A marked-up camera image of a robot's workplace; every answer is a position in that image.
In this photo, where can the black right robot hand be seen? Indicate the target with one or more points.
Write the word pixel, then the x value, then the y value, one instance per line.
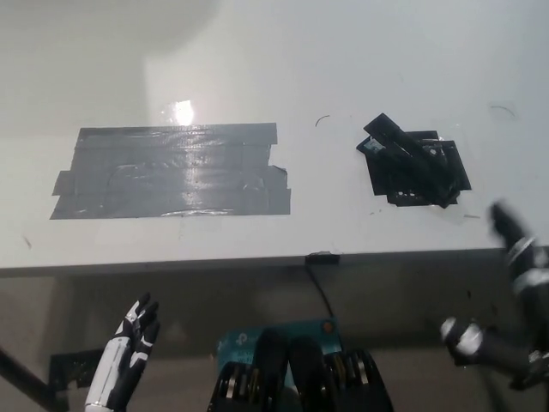
pixel 532 309

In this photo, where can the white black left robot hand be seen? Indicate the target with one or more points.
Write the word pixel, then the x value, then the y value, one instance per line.
pixel 116 356

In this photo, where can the black ribbed robot torso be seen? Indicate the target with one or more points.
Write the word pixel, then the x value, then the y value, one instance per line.
pixel 304 377

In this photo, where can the black floor tape mark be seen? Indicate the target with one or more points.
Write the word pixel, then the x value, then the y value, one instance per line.
pixel 75 369

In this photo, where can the black slanted metal bar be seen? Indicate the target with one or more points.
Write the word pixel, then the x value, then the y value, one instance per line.
pixel 30 377

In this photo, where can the teal router box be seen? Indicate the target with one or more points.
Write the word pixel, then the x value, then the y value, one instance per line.
pixel 240 341

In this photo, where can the black table edge clip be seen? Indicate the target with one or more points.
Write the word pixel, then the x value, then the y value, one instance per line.
pixel 322 258

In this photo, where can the grey duct tape patch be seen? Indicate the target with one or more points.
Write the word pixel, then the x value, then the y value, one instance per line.
pixel 171 176

